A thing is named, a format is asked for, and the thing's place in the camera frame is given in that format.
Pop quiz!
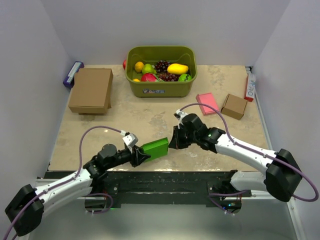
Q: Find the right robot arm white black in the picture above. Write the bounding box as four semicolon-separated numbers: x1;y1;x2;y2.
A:
168;110;302;202

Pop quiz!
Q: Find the dark grapes lower bunch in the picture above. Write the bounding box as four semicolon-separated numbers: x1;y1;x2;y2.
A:
157;72;180;82

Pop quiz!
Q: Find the yellow mango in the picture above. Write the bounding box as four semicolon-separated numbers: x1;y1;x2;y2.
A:
167;63;189;75

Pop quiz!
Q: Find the olive green plastic bin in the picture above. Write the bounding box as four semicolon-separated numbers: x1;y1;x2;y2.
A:
125;45;198;98

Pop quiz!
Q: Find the dark grapes bunch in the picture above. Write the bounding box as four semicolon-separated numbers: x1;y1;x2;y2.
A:
154;60;171;74
157;72;180;82

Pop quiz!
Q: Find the green pear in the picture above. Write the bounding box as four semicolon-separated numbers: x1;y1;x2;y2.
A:
141;63;157;75

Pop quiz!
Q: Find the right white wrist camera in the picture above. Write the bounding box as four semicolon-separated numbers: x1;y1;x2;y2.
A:
174;109;188;125

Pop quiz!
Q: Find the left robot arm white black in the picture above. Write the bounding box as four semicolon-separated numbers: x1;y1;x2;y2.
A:
5;144;151;237

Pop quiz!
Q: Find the dark grapes upper bunch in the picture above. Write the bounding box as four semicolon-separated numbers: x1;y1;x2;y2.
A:
154;60;171;74

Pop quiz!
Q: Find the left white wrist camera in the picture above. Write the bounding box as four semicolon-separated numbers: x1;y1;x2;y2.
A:
122;132;139;153

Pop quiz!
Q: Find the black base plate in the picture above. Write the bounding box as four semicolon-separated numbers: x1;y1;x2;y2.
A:
44;170;252;209

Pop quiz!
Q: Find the green round fruit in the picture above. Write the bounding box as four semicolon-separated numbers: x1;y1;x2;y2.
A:
178;73;192;82

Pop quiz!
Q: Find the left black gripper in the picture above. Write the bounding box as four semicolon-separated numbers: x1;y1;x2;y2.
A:
106;144;151;170

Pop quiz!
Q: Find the small brown cardboard box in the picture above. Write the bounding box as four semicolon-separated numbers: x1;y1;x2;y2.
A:
220;93;248;120

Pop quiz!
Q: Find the pink box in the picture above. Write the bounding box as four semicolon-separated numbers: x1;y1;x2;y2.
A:
196;92;220;116

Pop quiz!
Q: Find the red white box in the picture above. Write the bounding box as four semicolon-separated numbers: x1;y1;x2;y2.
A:
244;73;256;102

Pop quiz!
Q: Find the purple white box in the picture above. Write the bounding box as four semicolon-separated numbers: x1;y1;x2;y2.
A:
63;61;85;89

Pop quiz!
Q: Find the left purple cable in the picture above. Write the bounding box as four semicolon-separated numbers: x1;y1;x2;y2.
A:
2;125;126;240

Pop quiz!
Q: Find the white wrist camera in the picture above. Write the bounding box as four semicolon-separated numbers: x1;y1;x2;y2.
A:
174;109;188;125
122;132;139;153

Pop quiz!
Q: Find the green paper box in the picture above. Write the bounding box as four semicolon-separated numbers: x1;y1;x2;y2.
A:
141;137;169;162

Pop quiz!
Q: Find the red dragon fruit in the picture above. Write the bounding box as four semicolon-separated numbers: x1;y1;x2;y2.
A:
140;73;159;82

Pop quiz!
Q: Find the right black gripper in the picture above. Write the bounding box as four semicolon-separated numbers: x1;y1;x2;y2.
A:
168;125;199;150

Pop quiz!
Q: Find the large brown cardboard box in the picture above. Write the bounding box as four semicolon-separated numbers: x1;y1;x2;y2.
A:
68;68;113;115

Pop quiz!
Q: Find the red fruit behind bin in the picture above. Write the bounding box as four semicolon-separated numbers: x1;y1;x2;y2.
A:
122;59;127;70

